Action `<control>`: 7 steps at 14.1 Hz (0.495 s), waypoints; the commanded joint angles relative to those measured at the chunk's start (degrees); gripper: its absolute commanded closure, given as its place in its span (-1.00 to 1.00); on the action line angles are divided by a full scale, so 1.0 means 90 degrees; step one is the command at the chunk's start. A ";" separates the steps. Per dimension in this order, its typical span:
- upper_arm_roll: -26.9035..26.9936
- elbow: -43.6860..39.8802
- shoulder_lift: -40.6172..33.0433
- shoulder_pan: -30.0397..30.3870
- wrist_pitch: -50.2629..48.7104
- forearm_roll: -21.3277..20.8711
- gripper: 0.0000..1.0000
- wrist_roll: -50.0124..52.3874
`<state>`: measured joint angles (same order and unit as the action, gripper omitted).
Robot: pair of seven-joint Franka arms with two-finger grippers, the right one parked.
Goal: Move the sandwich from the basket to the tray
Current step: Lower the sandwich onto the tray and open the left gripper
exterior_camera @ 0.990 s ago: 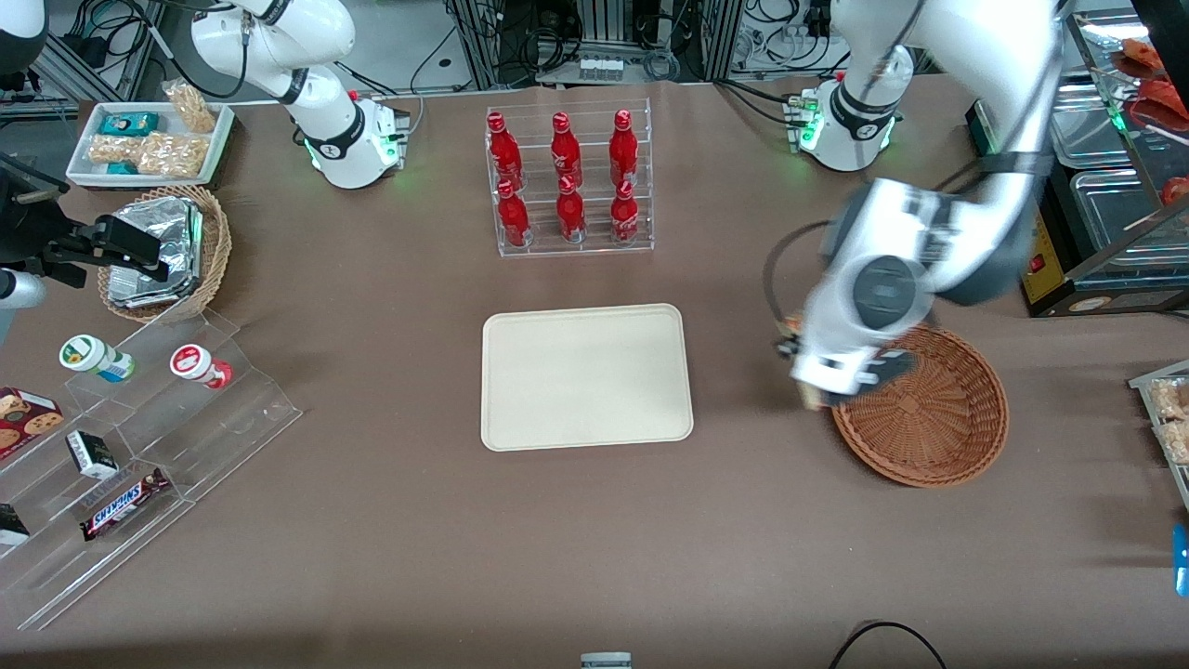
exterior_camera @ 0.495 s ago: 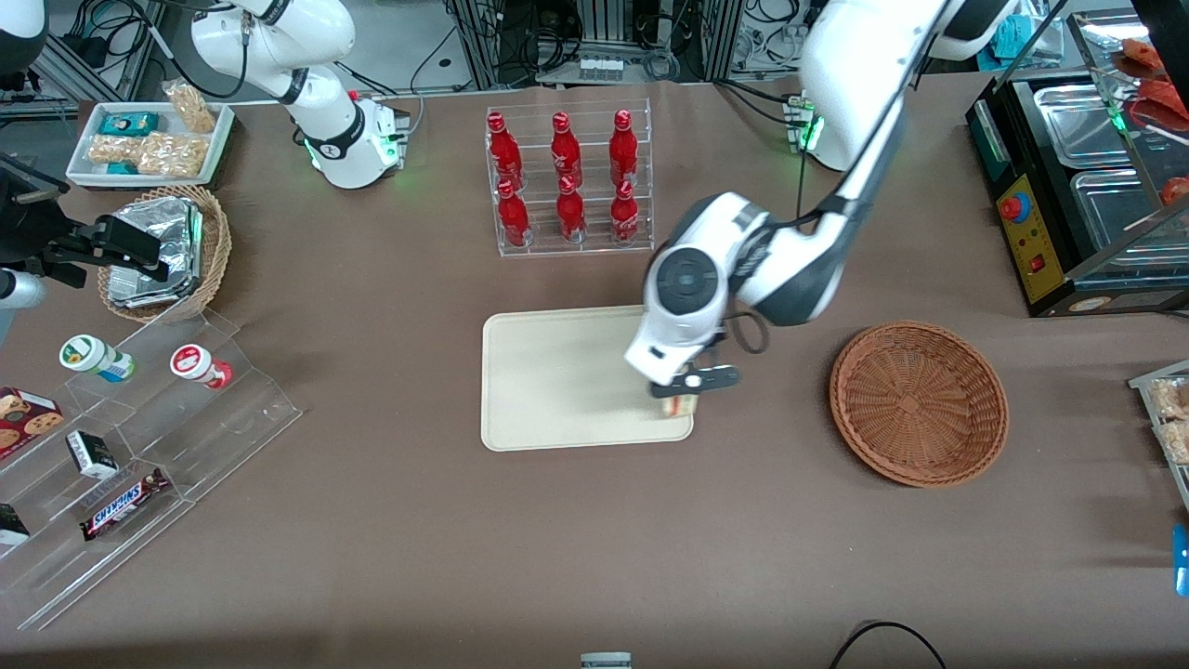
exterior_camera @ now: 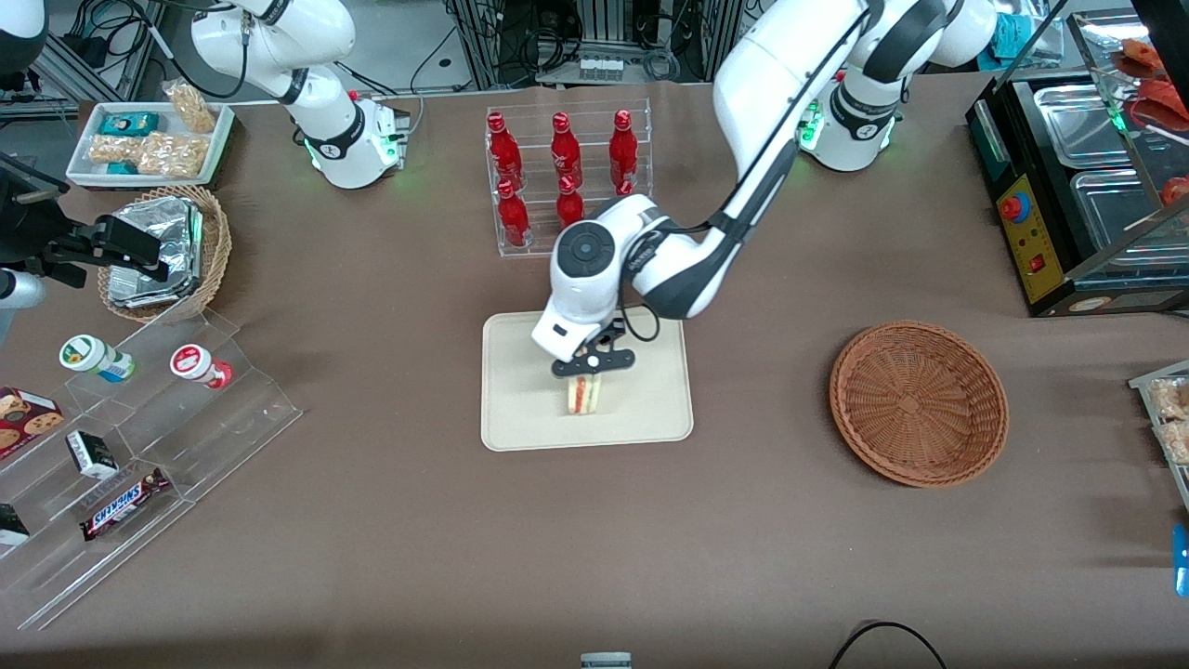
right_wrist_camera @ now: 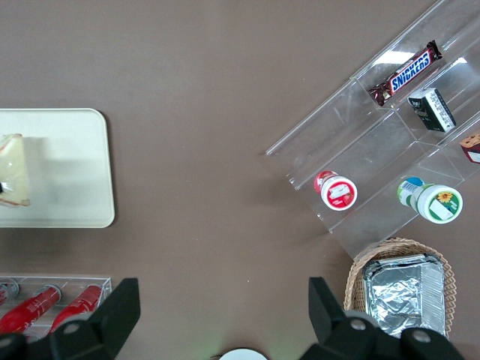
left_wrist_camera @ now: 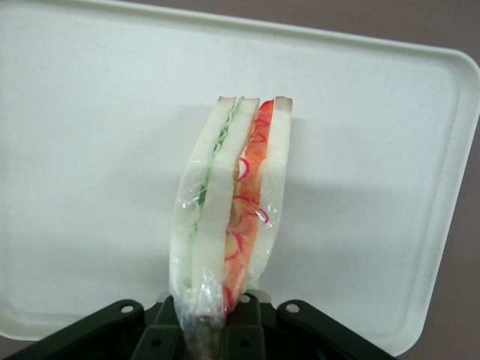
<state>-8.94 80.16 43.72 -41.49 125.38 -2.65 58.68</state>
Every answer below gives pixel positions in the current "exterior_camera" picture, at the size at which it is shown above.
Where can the black white snack pack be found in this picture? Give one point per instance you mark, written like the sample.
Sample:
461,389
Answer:
11,528

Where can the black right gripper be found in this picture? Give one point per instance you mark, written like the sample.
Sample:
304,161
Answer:
30,230

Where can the black food warmer appliance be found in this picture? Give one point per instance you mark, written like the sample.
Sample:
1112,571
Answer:
1031,251

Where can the pale crispy snack bag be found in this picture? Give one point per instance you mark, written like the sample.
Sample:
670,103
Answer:
1176,444
1170,400

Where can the teal plastic bag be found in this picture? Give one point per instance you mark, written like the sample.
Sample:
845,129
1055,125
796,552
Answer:
1022,32

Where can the green lid yogurt bottle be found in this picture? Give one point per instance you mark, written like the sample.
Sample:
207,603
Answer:
93,356

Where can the clear acrylic bottle rack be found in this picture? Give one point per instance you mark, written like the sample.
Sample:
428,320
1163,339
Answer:
520,251

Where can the beige plastic tray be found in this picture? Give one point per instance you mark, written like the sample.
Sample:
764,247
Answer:
520,409

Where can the white rectangular snack tray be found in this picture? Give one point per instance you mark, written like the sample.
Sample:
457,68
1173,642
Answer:
84,172

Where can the brown round wicker basket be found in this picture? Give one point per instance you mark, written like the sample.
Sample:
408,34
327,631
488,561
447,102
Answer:
915,404

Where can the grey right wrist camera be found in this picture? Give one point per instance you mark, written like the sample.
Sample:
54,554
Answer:
20,290

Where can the small teal snack packet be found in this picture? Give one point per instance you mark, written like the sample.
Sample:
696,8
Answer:
121,168

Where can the small steel warmer pan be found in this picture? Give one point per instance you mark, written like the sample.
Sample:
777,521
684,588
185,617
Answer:
1073,121

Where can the red lid yogurt bottle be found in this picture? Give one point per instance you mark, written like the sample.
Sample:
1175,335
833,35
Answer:
197,364

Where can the large steel warmer pan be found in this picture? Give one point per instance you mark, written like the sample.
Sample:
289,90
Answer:
1110,214

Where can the clear bag of peanuts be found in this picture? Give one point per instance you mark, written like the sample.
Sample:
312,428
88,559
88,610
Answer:
192,107

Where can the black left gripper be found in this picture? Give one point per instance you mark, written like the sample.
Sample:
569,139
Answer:
606,337

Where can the snickers chocolate bar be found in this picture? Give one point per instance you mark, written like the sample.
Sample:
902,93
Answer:
123,505

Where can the blue plastic object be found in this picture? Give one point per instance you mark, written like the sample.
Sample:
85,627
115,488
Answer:
1182,562

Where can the small black white box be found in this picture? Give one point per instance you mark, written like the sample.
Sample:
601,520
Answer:
91,455

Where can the clear acrylic step display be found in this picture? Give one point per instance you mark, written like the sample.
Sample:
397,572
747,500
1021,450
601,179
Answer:
214,437

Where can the aluminium frame rack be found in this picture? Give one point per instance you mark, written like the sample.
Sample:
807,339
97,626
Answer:
650,28

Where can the red cola bottle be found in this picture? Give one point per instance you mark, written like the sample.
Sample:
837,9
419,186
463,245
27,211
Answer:
623,149
513,218
564,150
503,153
624,189
568,204

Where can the white power strip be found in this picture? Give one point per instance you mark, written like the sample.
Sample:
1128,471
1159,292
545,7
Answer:
601,69

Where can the triangle sandwich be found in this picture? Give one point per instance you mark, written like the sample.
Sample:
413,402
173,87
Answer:
583,398

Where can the clear tray with rim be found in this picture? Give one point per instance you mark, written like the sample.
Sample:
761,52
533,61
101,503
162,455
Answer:
1144,383

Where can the light tan wicker basket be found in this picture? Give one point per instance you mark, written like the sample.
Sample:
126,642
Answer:
215,251

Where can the brown table cover cloth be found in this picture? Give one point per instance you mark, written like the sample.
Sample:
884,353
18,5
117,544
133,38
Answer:
372,557

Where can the red fried food piece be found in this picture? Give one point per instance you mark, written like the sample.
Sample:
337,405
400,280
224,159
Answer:
1156,104

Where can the red chocolate cookie box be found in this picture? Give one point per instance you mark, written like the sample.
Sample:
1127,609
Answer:
23,423

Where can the orange fried food piece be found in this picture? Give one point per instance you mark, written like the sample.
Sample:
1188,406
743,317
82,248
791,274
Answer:
1135,60

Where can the small clear snack bag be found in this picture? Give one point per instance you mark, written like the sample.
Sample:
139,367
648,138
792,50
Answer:
111,149

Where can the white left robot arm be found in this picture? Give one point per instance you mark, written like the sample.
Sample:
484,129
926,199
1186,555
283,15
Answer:
771,74

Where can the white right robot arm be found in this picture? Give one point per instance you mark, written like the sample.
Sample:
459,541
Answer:
344,139

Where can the grey device block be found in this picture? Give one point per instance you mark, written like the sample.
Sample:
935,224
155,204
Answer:
606,662

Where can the large clear snack bag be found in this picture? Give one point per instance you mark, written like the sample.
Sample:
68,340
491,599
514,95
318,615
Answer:
175,155

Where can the teal snack box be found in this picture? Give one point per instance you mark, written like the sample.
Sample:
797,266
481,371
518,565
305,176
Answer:
128,124

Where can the foil wrapped food packet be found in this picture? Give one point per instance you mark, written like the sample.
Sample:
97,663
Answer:
172,228
139,293

